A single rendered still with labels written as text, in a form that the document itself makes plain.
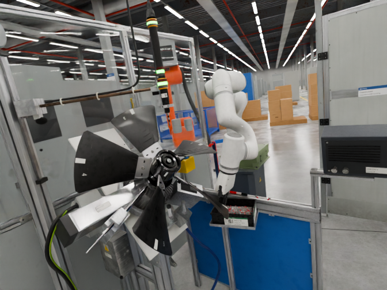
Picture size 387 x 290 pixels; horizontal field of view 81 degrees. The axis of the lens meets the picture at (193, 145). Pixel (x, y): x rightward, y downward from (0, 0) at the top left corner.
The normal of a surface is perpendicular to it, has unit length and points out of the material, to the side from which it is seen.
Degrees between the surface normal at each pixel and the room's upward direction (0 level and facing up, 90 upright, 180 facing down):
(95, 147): 76
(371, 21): 91
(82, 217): 50
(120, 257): 90
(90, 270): 90
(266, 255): 90
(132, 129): 59
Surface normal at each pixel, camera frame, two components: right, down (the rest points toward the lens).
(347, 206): -0.59, 0.26
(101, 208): 0.51, -0.61
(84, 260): 0.79, 0.01
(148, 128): -0.06, -0.42
